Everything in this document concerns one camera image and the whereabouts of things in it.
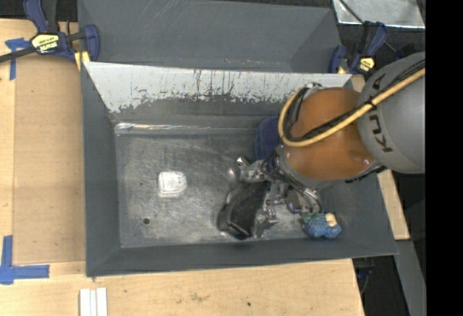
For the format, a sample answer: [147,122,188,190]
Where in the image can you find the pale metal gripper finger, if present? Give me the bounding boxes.
[263,206,280,225]
[252,215,271,239]

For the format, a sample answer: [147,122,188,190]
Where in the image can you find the black flat case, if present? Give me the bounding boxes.
[216,182,271,240]

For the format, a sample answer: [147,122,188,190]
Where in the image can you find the shiny silver object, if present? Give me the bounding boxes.
[226,156,271,184]

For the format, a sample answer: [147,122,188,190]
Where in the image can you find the blue toy animal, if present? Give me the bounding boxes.
[302,212,342,239]

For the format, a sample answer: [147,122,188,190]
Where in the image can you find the dark blue cloth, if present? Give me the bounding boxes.
[254,116,281,161]

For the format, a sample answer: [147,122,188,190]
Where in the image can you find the grey metal bin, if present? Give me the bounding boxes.
[76,0,399,278]

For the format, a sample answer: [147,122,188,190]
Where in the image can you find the small white cup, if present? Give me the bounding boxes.
[157,170,188,198]

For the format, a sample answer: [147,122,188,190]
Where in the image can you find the pale wood board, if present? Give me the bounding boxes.
[12,57,88,265]

